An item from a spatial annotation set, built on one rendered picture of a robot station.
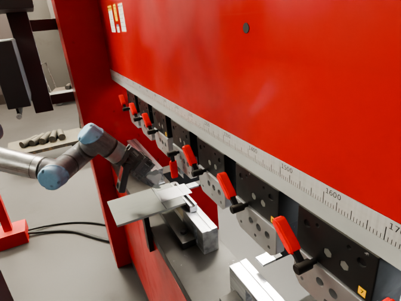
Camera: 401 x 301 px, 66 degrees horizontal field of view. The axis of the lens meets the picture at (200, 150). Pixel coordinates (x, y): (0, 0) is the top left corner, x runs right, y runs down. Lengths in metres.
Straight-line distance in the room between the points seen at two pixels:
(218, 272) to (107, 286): 1.42
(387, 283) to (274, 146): 0.26
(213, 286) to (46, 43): 8.06
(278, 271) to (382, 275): 1.85
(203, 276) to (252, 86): 0.69
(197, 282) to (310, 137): 0.70
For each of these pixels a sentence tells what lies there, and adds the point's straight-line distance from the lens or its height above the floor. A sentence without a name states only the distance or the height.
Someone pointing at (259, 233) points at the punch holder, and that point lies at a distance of 0.71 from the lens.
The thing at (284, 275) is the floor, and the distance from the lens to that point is 2.33.
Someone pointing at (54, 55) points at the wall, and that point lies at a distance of 8.70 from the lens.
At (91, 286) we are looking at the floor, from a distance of 2.45.
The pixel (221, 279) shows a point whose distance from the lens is 1.07.
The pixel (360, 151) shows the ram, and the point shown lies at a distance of 0.44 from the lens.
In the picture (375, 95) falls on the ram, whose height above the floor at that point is 1.55.
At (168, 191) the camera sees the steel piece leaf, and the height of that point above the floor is 1.00.
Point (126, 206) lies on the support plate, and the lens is 1.24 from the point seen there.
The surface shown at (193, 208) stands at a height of 0.99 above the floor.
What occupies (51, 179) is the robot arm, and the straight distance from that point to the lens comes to 1.02.
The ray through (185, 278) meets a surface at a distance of 1.09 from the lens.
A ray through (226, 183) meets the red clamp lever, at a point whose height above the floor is 1.30.
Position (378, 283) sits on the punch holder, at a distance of 0.52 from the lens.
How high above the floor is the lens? 1.65
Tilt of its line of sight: 23 degrees down
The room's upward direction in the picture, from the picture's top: 5 degrees counter-clockwise
